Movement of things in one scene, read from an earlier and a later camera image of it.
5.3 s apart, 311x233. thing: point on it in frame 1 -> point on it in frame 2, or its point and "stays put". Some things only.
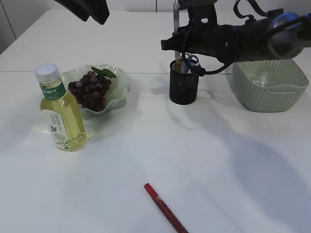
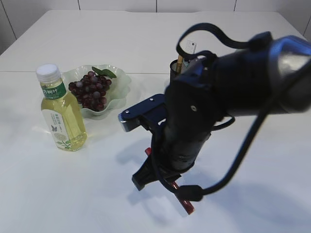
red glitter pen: (175, 222) -> (186, 204)
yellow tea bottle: (62, 114) stays put
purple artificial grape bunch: (90, 91) stays put
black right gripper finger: (181, 32) -> (173, 178)
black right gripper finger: (177, 42) -> (146, 174)
